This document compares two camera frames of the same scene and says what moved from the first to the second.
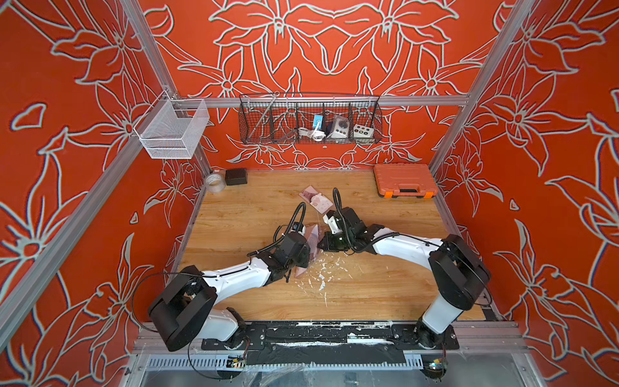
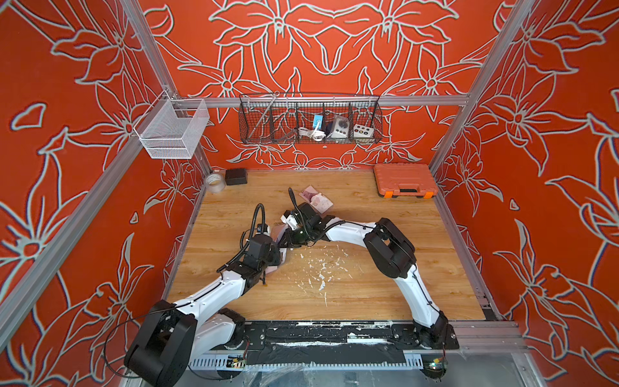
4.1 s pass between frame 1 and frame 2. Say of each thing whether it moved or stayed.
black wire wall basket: stayed
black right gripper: moved
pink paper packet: stayed
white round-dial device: stayed
